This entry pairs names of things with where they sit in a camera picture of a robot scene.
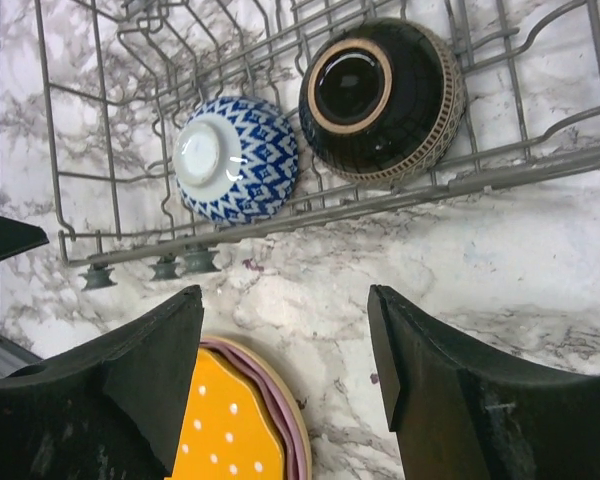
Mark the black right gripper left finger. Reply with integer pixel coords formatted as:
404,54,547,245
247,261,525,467
0,285,204,479

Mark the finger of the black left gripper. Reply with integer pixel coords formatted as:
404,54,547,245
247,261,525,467
0,216,49,262

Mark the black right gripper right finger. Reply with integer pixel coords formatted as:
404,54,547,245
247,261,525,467
368,285,600,479

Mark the orange polka dot plate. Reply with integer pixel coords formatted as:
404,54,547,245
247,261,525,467
171,347,286,479

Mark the grey wire dish rack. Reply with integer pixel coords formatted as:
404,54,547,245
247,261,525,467
34,1,600,290

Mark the red patterned glass bowl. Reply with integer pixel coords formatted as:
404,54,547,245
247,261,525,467
172,95,299,226

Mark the brown patterned bowl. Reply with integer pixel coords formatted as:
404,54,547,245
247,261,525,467
298,17,466,184

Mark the beige bottom plate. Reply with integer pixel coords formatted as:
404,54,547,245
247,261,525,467
206,336,312,479

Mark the pink plate under stack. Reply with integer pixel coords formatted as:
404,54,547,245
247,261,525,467
201,336,300,479

